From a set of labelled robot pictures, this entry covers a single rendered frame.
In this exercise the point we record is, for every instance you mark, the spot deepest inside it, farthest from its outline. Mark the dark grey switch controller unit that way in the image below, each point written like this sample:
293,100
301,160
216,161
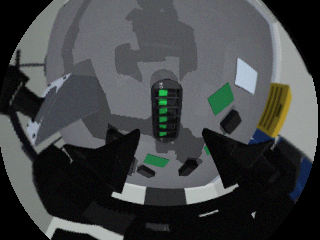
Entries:
166,109

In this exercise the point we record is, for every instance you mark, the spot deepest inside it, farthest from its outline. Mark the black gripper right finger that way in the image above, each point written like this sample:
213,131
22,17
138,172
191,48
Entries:
232,158

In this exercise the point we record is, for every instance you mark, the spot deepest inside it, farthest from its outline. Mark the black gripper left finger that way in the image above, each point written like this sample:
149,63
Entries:
111,162

